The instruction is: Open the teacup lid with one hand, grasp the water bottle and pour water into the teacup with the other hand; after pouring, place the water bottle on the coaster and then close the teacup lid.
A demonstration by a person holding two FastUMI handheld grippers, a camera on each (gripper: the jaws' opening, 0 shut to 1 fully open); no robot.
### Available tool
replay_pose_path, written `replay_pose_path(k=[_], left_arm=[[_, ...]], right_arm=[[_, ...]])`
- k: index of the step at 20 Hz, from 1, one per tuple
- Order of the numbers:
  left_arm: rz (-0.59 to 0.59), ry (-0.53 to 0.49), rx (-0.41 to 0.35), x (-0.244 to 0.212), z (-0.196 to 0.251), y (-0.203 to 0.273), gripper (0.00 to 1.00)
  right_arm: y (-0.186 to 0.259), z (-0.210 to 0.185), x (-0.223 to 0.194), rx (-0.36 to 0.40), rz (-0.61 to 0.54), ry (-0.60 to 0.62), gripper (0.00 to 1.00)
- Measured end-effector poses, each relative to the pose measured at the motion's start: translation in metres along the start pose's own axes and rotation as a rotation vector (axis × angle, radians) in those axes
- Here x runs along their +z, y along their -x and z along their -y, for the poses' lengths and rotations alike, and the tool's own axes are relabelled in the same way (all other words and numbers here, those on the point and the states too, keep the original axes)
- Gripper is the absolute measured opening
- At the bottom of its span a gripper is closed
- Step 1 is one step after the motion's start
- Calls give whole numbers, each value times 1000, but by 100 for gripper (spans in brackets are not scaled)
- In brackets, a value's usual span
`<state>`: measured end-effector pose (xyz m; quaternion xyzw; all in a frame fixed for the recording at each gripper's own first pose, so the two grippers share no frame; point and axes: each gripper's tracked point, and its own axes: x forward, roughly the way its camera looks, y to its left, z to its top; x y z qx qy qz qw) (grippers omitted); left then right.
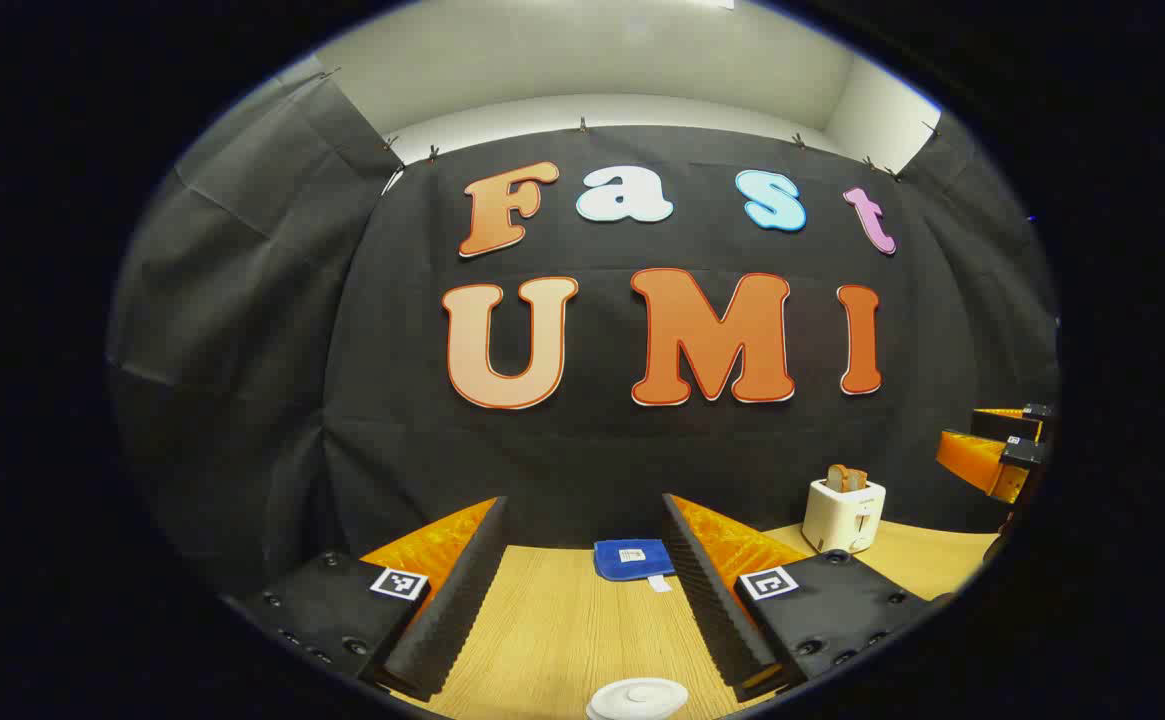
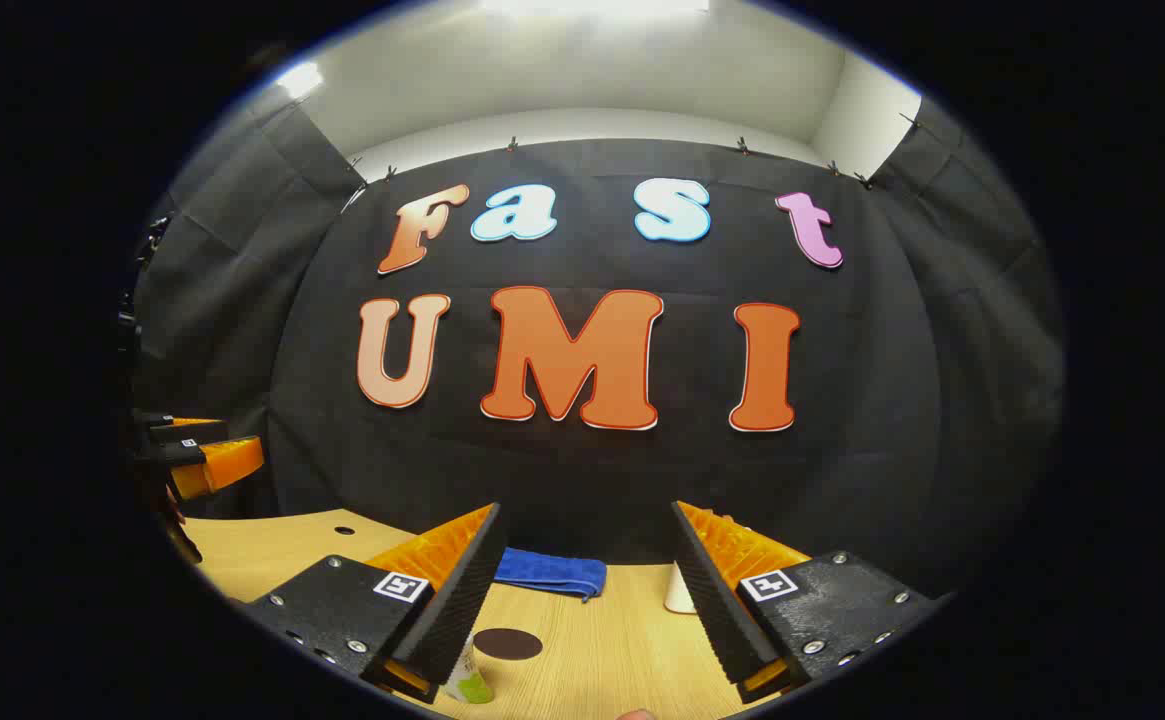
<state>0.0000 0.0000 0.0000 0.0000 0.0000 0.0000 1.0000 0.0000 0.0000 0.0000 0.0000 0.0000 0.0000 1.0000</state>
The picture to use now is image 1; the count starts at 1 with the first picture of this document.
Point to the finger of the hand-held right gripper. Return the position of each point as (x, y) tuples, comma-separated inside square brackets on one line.
[(1010, 424), (977, 460)]

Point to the blue towel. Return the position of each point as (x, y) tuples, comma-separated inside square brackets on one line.
[(632, 558)]

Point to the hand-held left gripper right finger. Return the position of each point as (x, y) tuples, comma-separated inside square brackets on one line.
[(707, 600)]

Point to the white teacup lid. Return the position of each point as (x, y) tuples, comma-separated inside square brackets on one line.
[(637, 698)]

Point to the brown bread slice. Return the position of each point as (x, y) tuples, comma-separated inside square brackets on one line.
[(857, 478), (836, 479)]

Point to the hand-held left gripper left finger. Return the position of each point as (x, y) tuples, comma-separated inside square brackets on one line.
[(452, 610)]

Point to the black backdrop cloth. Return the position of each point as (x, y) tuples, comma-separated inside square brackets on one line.
[(392, 450)]

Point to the white toaster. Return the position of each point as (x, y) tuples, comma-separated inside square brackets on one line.
[(842, 520)]

